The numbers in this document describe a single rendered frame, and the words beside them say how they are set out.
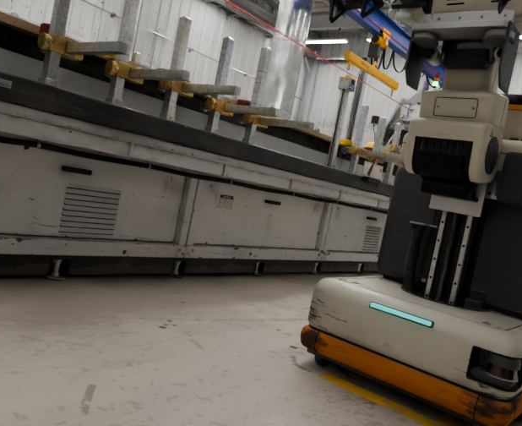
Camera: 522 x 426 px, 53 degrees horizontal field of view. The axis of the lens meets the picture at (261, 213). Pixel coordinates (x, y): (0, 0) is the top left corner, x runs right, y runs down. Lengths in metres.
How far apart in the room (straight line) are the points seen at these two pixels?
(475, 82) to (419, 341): 0.73
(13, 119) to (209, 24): 10.59
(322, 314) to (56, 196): 1.13
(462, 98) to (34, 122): 1.30
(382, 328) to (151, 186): 1.30
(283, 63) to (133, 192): 5.49
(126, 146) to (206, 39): 10.20
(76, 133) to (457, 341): 1.36
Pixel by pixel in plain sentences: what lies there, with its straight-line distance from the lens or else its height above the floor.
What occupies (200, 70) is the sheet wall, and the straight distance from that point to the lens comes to 12.01.
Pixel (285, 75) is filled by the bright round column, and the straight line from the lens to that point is 7.60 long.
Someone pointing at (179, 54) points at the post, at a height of 0.96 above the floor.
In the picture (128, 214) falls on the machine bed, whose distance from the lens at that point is 2.36.
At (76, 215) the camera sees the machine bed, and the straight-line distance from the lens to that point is 2.21.
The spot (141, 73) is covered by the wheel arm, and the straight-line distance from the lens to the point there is 1.93.
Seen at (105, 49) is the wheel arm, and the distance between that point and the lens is 1.66.
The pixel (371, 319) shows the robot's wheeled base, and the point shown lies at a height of 0.21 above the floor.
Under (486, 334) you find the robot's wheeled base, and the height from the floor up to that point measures 0.27.
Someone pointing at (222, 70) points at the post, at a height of 0.97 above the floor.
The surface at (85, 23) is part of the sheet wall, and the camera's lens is 10.37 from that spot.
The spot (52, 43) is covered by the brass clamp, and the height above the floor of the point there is 0.83.
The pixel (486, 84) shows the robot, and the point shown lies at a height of 0.92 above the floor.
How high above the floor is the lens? 0.52
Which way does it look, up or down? 3 degrees down
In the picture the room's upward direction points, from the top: 11 degrees clockwise
